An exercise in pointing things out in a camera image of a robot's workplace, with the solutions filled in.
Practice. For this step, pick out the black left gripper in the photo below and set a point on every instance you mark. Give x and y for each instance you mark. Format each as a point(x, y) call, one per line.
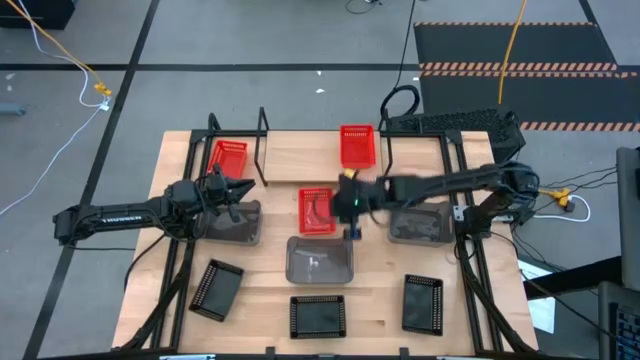
point(215, 192)

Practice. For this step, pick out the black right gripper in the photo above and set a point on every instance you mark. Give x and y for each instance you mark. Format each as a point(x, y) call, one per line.
point(357, 197)

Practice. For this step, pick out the red plastic basket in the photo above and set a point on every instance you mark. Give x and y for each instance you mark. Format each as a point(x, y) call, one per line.
point(357, 147)
point(305, 195)
point(227, 159)

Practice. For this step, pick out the grey translucent plastic basket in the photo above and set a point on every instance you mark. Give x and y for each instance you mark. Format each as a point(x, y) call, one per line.
point(320, 262)
point(422, 227)
point(247, 231)

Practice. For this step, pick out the black slotted plastic basket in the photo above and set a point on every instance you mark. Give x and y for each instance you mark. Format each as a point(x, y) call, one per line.
point(318, 316)
point(216, 290)
point(423, 305)

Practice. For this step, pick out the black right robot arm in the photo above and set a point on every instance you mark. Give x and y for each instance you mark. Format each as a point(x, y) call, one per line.
point(450, 182)

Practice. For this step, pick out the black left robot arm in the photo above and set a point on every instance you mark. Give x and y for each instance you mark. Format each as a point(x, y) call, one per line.
point(115, 218)

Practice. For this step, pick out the wooden shelf with black legs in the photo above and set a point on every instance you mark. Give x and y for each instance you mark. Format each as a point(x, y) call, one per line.
point(300, 155)

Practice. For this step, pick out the black perforated computer case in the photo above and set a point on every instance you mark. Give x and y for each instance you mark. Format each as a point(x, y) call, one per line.
point(460, 122)

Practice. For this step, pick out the yellow power plug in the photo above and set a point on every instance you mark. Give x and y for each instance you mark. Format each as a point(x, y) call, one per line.
point(560, 195)

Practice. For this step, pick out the grey bar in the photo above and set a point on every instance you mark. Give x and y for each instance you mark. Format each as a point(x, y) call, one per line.
point(10, 109)

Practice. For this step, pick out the white paper sheet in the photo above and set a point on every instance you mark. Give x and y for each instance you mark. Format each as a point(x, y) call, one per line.
point(542, 310)

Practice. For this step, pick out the black mat with hazard stripes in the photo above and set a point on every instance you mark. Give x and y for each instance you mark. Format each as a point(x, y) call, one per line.
point(550, 97)
point(515, 45)

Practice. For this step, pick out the black desk beam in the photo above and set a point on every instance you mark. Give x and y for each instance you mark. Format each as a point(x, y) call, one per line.
point(575, 277)

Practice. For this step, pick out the black cabinet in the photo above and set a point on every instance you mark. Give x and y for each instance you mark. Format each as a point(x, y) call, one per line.
point(35, 12)

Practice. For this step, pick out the grey monitor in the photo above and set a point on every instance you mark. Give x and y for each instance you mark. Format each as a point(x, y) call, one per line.
point(630, 215)

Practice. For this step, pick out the grey laptop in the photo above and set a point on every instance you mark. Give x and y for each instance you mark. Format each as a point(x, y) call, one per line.
point(622, 325)

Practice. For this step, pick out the black aluminium frame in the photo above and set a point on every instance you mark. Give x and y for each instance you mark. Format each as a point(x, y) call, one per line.
point(452, 136)

